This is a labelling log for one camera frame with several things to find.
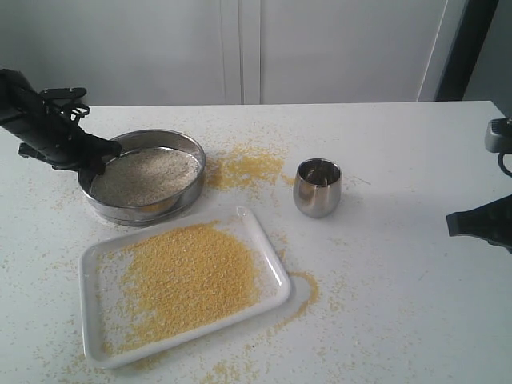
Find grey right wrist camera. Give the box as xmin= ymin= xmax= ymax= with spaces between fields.
xmin=484 ymin=117 xmax=512 ymax=154

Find sieved yellow millet on tray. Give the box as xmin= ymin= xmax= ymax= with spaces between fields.
xmin=97 ymin=222 xmax=261 ymax=356

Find round steel sieve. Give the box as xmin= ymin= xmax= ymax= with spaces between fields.
xmin=78 ymin=130 xmax=206 ymax=226

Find yellow grains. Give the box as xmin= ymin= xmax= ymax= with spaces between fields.
xmin=90 ymin=148 xmax=200 ymax=207

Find white rectangular tray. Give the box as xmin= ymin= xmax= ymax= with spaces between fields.
xmin=78 ymin=206 xmax=291 ymax=369

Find small stainless steel cup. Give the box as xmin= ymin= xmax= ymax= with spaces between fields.
xmin=293 ymin=158 xmax=342 ymax=218

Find yellow millet arc spill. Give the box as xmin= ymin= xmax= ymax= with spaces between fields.
xmin=273 ymin=271 xmax=320 ymax=333

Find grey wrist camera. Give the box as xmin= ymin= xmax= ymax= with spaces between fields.
xmin=484 ymin=117 xmax=512 ymax=154
xmin=39 ymin=87 xmax=87 ymax=103

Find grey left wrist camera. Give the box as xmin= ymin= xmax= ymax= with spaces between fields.
xmin=39 ymin=87 xmax=87 ymax=103

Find spilled yellow millet pile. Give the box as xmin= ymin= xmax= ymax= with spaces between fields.
xmin=206 ymin=146 xmax=285 ymax=190

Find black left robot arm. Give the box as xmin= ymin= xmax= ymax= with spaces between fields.
xmin=1 ymin=69 xmax=122 ymax=175

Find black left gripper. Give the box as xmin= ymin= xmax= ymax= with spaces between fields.
xmin=18 ymin=102 xmax=122 ymax=175

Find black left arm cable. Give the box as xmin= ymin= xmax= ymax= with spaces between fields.
xmin=59 ymin=102 xmax=91 ymax=121

